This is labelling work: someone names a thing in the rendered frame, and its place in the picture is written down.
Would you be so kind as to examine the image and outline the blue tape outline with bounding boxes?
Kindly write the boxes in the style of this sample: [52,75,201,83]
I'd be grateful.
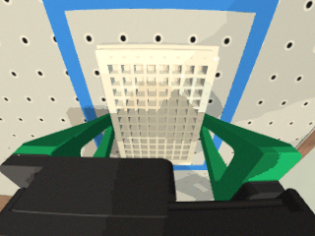
[42,0,280,123]

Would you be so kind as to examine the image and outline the white well plate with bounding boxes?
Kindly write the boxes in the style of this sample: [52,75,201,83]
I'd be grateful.
[95,44,219,164]

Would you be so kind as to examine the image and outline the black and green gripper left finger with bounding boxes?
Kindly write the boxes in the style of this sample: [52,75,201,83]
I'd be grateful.
[12,113,115,157]

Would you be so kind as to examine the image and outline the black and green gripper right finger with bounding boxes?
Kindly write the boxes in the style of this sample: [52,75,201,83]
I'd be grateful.
[199,113,301,201]

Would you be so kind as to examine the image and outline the grey flat base plate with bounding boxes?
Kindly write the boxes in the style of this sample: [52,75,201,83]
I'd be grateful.
[0,0,315,202]

